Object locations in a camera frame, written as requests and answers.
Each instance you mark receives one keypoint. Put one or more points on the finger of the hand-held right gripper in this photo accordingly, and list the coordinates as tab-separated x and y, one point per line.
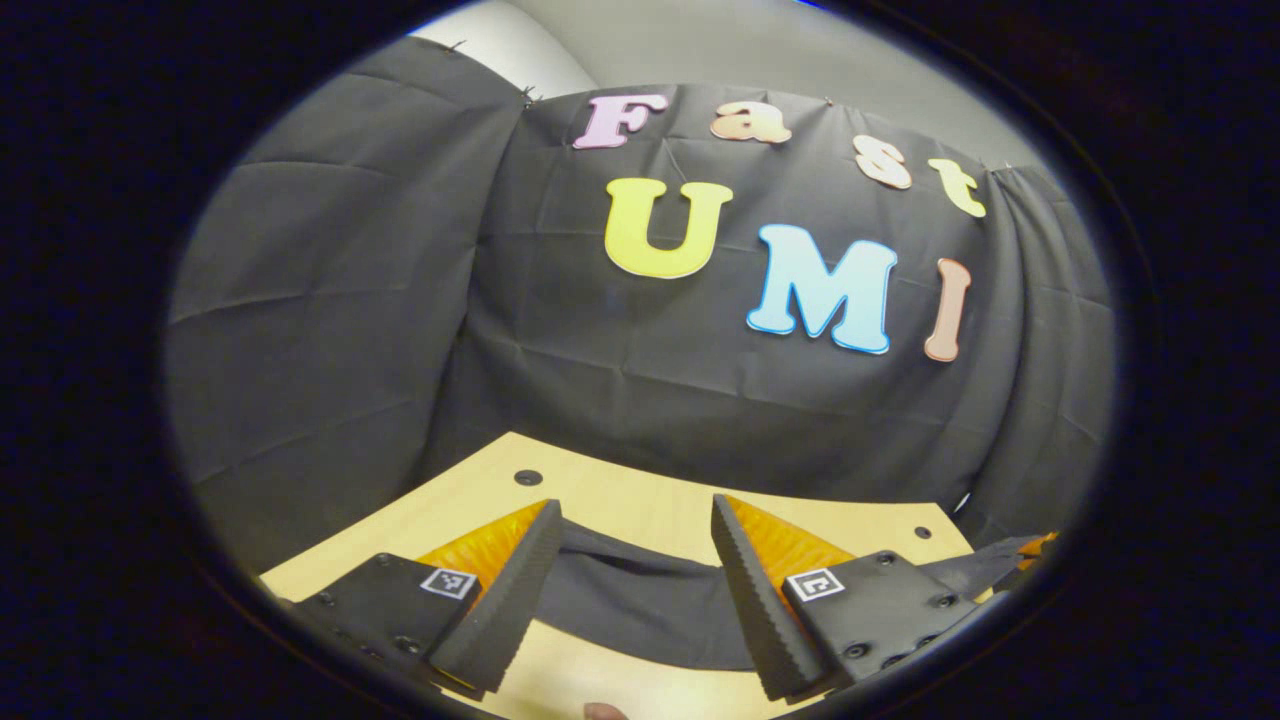
1035	550

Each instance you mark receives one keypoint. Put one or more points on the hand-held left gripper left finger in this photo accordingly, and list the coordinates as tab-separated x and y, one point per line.
500	620

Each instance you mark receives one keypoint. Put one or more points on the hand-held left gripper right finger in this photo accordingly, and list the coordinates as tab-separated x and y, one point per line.
765	610

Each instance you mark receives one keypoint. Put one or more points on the dark grey jeans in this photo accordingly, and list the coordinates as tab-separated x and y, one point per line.
640	600

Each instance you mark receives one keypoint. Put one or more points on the black backdrop cloth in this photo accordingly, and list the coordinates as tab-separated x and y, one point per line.
400	300

